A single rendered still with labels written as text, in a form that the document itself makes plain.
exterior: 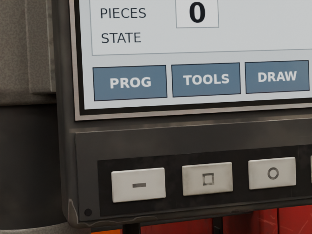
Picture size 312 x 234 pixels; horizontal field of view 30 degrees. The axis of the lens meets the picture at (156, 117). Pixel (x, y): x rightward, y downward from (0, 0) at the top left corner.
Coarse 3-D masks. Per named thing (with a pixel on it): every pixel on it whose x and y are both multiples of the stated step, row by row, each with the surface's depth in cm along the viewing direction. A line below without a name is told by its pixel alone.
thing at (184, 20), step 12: (180, 0) 40; (192, 0) 41; (204, 0) 41; (216, 0) 41; (180, 12) 40; (192, 12) 41; (204, 12) 41; (216, 12) 41; (180, 24) 40; (192, 24) 41; (204, 24) 41; (216, 24) 41
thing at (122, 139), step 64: (64, 0) 38; (64, 64) 39; (64, 128) 39; (128, 128) 40; (192, 128) 41; (256, 128) 42; (64, 192) 41; (128, 192) 40; (192, 192) 41; (256, 192) 42
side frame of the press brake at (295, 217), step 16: (288, 208) 87; (304, 208) 88; (160, 224) 131; (176, 224) 120; (192, 224) 112; (208, 224) 104; (224, 224) 97; (240, 224) 91; (256, 224) 86; (272, 224) 86; (288, 224) 87; (304, 224) 88
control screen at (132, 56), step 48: (96, 0) 39; (144, 0) 40; (240, 0) 42; (288, 0) 43; (96, 48) 39; (144, 48) 40; (192, 48) 41; (240, 48) 42; (288, 48) 43; (96, 96) 39; (144, 96) 40; (192, 96) 41; (240, 96) 42; (288, 96) 43
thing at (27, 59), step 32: (0, 0) 48; (32, 0) 48; (0, 32) 48; (32, 32) 48; (0, 64) 48; (32, 64) 49; (0, 96) 48; (32, 96) 49; (0, 128) 49; (32, 128) 50; (0, 160) 50; (32, 160) 50; (0, 192) 50; (32, 192) 50; (0, 224) 50; (32, 224) 50; (64, 224) 51
